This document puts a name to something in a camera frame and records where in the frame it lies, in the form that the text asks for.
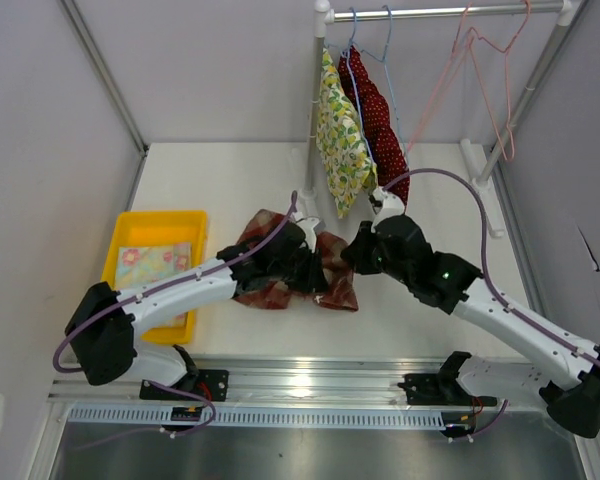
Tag purple cable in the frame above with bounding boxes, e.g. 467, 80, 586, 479
53, 191, 300, 451
382, 168, 600, 444

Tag blue wire hanger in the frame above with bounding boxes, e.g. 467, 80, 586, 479
362, 5, 412, 156
337, 24, 388, 163

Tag blue wire hanger right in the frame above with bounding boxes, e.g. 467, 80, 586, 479
362, 5, 412, 156

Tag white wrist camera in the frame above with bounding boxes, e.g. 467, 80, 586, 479
369, 187, 405, 215
292, 213, 325, 237

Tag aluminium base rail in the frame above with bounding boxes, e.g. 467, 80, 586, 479
47, 355, 551, 412

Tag floral folded cloth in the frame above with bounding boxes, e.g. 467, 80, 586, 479
114, 241, 194, 329

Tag red plaid skirt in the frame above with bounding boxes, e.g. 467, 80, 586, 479
235, 231, 359, 312

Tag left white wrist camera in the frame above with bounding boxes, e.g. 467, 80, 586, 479
292, 213, 325, 237

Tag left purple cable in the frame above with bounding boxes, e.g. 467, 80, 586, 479
53, 191, 300, 451

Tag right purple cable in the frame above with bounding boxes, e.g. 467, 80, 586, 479
382, 168, 600, 444

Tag yellow plastic tray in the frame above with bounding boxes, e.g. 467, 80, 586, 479
100, 210, 209, 346

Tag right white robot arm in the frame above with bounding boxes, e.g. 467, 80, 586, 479
342, 215, 600, 439

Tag yellow lemon print garment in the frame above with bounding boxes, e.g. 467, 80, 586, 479
315, 50, 377, 219

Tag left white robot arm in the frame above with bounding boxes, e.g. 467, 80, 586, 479
65, 217, 327, 400

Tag metal clothes rack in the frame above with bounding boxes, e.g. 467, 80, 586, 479
300, 1, 587, 238

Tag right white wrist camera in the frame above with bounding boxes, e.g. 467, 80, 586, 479
369, 187, 405, 215

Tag pink wire hanger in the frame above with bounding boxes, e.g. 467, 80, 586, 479
406, 1, 474, 154
465, 1, 532, 162

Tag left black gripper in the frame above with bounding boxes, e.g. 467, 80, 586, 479
269, 243, 328, 294

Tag perforated cable duct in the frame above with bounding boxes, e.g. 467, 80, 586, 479
68, 404, 446, 431

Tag red polka dot garment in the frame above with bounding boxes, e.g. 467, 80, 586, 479
337, 46, 408, 186

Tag blue wire hanger left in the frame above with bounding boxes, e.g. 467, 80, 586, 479
337, 24, 388, 163

